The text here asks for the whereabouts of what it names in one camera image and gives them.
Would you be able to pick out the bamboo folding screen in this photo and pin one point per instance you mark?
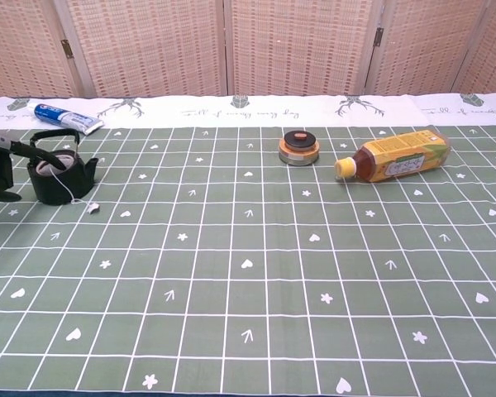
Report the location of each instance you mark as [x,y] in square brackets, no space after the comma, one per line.
[157,45]

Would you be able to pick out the blue white toothpaste tube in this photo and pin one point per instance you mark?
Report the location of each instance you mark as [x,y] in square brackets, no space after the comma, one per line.
[62,118]

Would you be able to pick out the brass screen hinge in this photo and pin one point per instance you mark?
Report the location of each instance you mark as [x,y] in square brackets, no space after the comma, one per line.
[66,49]
[378,36]

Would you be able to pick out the green grid tablecloth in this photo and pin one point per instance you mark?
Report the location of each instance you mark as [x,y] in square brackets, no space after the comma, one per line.
[248,289]

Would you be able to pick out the yellow label tea bottle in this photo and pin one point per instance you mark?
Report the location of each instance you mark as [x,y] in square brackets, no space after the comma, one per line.
[397,159]

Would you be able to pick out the black cast iron teapot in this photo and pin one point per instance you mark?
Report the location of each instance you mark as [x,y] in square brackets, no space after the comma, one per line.
[62,187]

